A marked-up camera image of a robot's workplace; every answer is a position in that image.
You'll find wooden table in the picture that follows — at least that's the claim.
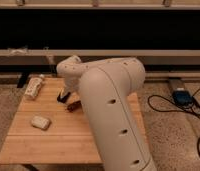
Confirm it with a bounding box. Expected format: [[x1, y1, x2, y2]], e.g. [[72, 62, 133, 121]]
[[0, 77, 146, 171]]

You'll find dark brown pepper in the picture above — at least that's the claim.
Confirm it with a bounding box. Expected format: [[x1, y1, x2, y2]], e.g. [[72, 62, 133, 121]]
[[67, 101, 81, 112]]

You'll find black cable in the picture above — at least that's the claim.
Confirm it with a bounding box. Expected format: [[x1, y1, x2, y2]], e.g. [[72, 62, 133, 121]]
[[147, 79, 200, 168]]

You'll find blue power adapter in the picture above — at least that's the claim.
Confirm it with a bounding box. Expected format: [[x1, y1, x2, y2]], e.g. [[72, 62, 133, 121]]
[[172, 90, 192, 106]]

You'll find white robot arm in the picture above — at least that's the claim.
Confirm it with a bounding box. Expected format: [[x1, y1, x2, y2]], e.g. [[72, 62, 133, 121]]
[[56, 55, 157, 171]]

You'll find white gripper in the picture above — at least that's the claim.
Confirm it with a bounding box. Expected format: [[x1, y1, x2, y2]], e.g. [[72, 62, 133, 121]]
[[57, 79, 79, 103]]

